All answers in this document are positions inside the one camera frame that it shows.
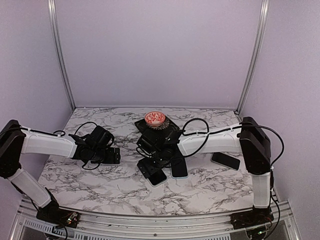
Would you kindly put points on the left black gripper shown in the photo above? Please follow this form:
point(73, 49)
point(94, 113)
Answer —
point(111, 159)

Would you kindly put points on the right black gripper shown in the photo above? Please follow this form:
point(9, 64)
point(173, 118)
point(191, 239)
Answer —
point(150, 167)

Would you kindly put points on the black smartphone teal edge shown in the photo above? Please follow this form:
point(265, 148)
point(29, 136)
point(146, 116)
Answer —
point(157, 178)

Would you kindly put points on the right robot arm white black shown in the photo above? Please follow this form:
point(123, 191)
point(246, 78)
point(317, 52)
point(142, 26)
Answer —
point(247, 138)

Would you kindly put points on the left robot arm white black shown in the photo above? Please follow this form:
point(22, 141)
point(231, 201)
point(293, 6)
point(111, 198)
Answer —
point(17, 140)

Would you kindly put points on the red white patterned bowl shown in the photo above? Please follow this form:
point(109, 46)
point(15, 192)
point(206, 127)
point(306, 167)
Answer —
point(154, 118)

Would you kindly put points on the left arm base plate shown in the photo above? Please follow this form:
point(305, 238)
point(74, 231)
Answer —
point(61, 217)

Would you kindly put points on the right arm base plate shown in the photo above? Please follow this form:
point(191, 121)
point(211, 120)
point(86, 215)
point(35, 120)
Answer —
point(250, 219)

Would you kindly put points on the front aluminium rail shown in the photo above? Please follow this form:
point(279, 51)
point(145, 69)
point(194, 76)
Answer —
point(104, 226)

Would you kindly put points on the left aluminium frame post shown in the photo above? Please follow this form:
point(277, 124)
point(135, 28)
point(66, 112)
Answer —
point(59, 52)

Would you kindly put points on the aluminium frame post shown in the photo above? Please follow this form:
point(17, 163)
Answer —
point(59, 52)
point(258, 42)

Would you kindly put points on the right aluminium frame post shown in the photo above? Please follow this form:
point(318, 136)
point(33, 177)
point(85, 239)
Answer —
point(258, 42)

